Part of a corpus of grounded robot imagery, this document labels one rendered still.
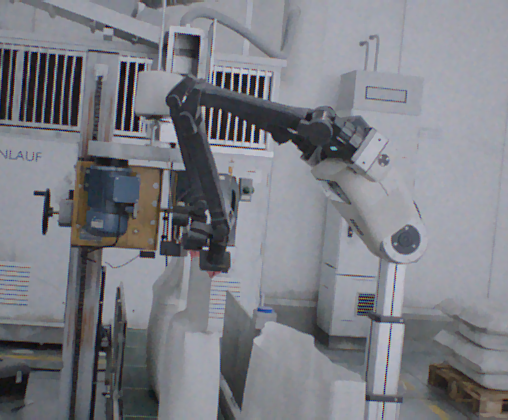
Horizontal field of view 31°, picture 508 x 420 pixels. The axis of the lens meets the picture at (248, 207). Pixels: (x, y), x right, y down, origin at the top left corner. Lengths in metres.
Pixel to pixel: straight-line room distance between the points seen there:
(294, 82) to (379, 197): 3.93
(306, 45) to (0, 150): 2.25
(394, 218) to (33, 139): 3.75
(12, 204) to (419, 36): 3.70
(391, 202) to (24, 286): 3.86
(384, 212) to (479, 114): 5.35
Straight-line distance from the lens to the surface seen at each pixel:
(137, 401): 3.88
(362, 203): 2.80
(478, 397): 5.81
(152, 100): 3.31
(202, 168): 2.76
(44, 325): 6.37
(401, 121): 7.28
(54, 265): 6.29
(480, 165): 8.16
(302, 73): 6.69
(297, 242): 7.73
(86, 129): 3.56
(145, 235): 3.52
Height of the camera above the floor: 1.41
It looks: 3 degrees down
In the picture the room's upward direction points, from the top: 5 degrees clockwise
